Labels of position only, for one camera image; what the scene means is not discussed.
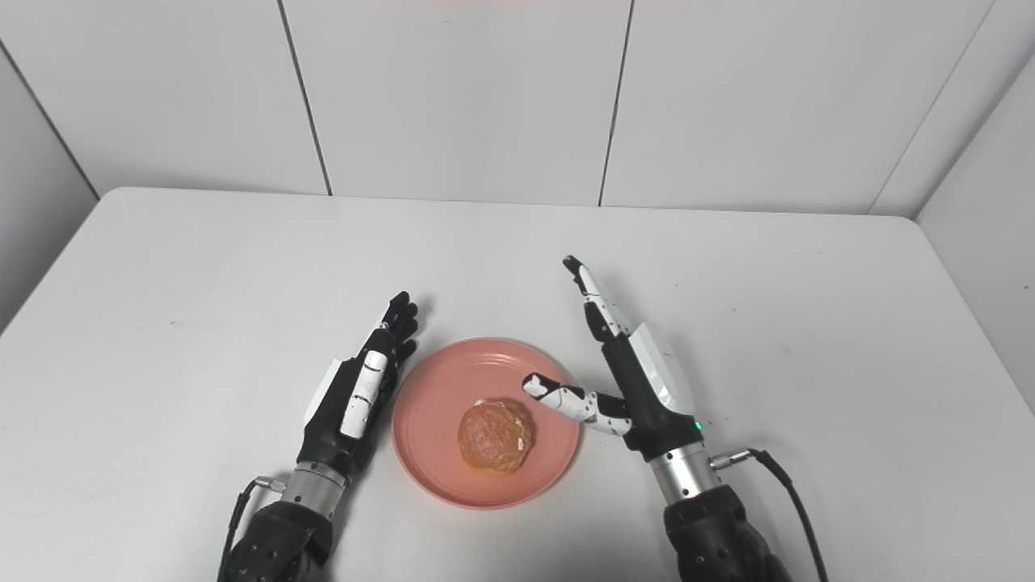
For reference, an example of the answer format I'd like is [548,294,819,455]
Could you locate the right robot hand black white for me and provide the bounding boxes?
[522,255,706,463]

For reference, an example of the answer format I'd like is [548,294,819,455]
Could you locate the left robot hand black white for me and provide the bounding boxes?
[294,291,420,481]

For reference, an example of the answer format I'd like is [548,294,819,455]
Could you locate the pink round plate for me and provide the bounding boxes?
[391,337,582,511]

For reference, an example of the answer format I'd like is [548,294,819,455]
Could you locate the golden cream puff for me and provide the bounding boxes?
[457,398,535,476]

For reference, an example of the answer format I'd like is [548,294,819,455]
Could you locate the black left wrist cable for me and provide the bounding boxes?
[215,475,285,582]

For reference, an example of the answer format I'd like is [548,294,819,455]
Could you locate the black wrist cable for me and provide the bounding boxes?
[215,475,285,582]
[709,448,830,582]

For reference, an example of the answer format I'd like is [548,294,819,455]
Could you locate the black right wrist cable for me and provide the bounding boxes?
[709,448,830,582]

